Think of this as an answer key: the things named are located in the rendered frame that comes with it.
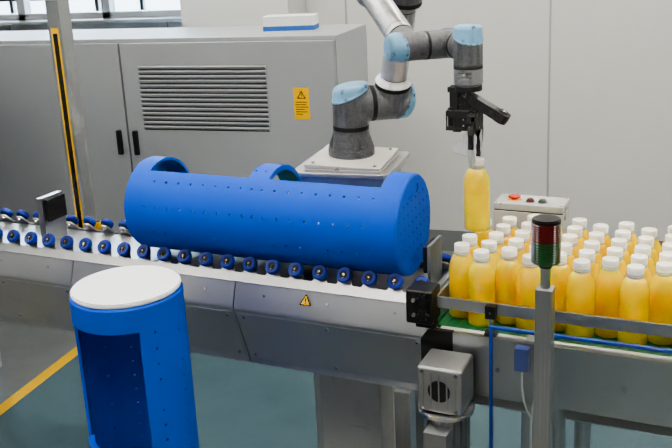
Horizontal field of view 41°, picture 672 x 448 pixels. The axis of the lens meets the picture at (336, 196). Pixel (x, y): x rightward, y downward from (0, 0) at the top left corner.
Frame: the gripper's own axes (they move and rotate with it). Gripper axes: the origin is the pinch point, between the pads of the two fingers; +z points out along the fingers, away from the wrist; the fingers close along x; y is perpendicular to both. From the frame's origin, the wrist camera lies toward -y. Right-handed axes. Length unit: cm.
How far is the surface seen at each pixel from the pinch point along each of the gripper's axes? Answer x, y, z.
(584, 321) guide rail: 23, -33, 31
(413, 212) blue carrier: 3.0, 16.8, 14.8
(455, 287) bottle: 17.7, 0.5, 28.9
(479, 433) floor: -75, 21, 128
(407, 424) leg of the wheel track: 12, 17, 75
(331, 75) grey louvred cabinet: -136, 105, 1
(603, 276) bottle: 16.8, -35.8, 21.9
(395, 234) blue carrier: 16.3, 17.0, 16.8
